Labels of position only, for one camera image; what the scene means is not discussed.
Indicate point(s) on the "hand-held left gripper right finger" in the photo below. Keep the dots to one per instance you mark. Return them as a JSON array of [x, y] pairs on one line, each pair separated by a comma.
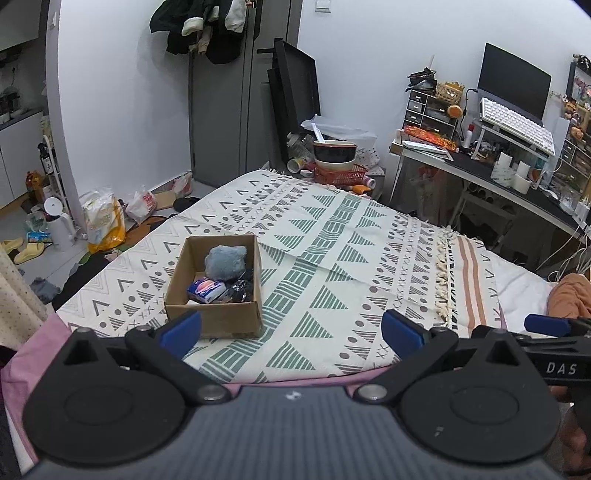
[[401, 330]]

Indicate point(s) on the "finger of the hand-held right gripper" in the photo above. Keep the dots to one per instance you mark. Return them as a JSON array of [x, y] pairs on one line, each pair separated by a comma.
[[547, 325]]

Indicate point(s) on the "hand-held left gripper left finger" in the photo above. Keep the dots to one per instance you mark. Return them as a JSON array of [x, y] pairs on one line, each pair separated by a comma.
[[182, 330]]

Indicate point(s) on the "brown cardboard box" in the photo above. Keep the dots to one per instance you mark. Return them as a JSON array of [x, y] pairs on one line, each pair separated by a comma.
[[221, 314]]

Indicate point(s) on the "blue tissue pack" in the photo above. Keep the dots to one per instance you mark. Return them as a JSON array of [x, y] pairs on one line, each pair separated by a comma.
[[206, 289]]

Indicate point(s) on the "grey glittery pouch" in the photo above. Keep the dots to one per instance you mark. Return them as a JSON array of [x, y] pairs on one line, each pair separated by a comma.
[[241, 290]]

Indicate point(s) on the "grey plush toy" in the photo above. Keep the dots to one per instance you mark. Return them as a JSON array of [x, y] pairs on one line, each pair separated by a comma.
[[225, 261]]

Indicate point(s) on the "person's right hand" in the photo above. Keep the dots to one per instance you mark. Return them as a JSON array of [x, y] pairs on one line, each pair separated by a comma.
[[575, 434]]

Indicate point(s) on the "orange cloth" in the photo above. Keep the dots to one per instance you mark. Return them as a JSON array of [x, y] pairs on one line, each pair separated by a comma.
[[572, 295]]

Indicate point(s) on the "white bed sheet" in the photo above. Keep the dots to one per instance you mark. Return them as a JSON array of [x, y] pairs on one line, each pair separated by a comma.
[[521, 295]]

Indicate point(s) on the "green patterned white blanket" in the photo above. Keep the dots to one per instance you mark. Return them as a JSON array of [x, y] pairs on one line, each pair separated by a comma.
[[332, 258]]

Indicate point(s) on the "white power strip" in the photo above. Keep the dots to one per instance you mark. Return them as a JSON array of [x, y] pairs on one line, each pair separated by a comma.
[[579, 212]]

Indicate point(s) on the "black shoes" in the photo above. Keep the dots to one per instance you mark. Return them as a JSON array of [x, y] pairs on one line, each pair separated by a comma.
[[186, 204]]

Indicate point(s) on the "white and red plastic bag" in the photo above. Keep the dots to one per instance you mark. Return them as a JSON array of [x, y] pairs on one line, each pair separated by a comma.
[[142, 205]]

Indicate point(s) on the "yellow plastic bag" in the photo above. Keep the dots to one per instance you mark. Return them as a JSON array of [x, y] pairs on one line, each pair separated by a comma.
[[104, 221]]

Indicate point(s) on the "white paper roll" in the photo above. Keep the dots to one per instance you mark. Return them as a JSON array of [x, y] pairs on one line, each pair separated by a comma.
[[503, 171], [521, 185], [523, 168]]

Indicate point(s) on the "black top desk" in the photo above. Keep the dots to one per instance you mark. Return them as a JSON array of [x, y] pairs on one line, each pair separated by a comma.
[[503, 184]]

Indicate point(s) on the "pink bed sheet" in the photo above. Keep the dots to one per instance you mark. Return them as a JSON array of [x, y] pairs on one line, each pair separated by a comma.
[[27, 360]]

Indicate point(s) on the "white kettle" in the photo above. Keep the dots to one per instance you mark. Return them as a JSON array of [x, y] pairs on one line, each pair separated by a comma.
[[57, 226]]

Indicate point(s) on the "cream dotted cloth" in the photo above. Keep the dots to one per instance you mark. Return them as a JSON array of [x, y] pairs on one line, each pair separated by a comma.
[[21, 300]]

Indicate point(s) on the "orange plastic basket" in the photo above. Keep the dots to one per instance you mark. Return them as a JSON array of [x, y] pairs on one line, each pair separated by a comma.
[[341, 175]]

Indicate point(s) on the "yellow slipper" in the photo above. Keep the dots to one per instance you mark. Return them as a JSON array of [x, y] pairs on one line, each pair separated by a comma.
[[28, 253], [10, 244]]

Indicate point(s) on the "black and cream bowl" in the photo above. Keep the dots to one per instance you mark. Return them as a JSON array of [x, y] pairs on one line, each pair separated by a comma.
[[334, 154]]

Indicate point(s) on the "red and gold box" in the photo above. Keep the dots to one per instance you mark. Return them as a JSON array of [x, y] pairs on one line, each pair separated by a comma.
[[429, 137]]

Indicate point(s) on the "printed paper cup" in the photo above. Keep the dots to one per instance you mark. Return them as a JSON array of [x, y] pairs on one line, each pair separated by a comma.
[[296, 164]]

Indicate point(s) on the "white keyboard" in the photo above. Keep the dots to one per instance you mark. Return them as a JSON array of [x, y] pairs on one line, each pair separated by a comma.
[[517, 125]]

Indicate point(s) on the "white red-capped bottle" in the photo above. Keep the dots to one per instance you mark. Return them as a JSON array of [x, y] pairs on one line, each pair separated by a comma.
[[469, 137]]

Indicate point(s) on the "figurine display shelf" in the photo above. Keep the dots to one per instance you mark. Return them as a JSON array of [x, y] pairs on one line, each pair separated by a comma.
[[581, 115]]

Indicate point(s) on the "grey drawer organiser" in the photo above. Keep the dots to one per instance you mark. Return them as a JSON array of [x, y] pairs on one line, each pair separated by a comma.
[[427, 110]]

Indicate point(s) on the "grey wardrobe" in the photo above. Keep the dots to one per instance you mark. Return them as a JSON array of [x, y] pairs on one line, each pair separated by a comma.
[[240, 115]]

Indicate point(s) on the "white floor cabinet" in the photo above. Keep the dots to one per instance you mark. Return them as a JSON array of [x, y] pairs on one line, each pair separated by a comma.
[[18, 157]]

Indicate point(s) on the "black desk monitor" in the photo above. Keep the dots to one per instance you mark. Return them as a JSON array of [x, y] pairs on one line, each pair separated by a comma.
[[515, 83]]

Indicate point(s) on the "black flat screen panel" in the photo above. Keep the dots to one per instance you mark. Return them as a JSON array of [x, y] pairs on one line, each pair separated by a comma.
[[295, 97]]

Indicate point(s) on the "hanging dark clothes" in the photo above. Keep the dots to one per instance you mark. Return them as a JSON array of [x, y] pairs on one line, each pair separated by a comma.
[[203, 30]]

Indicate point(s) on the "white wall switch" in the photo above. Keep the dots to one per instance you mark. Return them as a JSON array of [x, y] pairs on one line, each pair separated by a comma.
[[323, 5]]

